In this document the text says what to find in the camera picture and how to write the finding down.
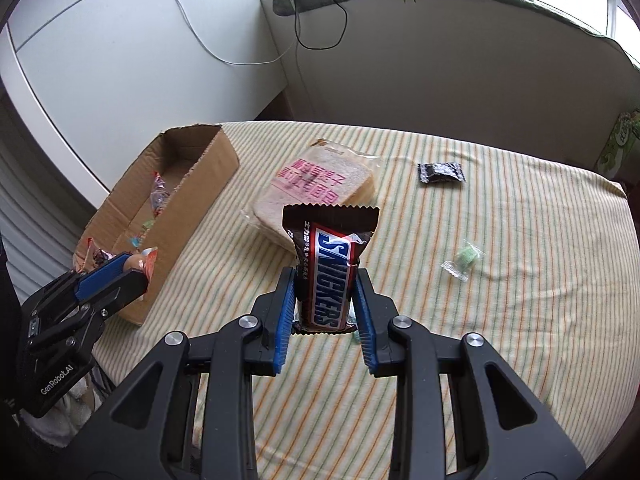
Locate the round brown snack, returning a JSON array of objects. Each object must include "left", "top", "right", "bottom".
[{"left": 124, "top": 247, "right": 158, "bottom": 281}]

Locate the Snickers bar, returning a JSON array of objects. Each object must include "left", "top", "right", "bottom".
[{"left": 282, "top": 204, "right": 380, "bottom": 335}]

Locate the bagged sliced bread loaf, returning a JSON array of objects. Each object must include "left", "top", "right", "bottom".
[{"left": 242, "top": 139, "right": 382, "bottom": 252}]

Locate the black candy wrapper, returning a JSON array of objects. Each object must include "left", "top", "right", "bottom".
[{"left": 418, "top": 162, "right": 466, "bottom": 184}]

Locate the red dates bag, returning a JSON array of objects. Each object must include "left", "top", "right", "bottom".
[{"left": 80, "top": 237, "right": 115, "bottom": 272}]

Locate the clear red-edged snack bag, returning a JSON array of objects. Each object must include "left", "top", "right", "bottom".
[{"left": 150, "top": 171, "right": 170, "bottom": 217}]

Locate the brown cardboard box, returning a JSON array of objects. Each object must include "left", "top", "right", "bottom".
[{"left": 73, "top": 125, "right": 240, "bottom": 326}]

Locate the small green wrapped candy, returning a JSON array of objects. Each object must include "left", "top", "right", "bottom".
[{"left": 440, "top": 240, "right": 484, "bottom": 283}]

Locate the green mint candy wrapper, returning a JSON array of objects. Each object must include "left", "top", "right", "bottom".
[{"left": 347, "top": 308, "right": 360, "bottom": 344}]

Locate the striped table cloth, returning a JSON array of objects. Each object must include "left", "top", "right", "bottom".
[{"left": 96, "top": 122, "right": 639, "bottom": 463}]

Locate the white cabinet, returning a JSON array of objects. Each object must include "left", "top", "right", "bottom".
[{"left": 1, "top": 0, "right": 285, "bottom": 205}]

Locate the green printed bag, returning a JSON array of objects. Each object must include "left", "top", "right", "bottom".
[{"left": 594, "top": 110, "right": 639, "bottom": 179}]

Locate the white cable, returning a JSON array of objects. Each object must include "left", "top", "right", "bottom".
[{"left": 162, "top": 0, "right": 298, "bottom": 68}]

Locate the black cable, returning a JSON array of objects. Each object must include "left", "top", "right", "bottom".
[{"left": 292, "top": 0, "right": 350, "bottom": 111}]

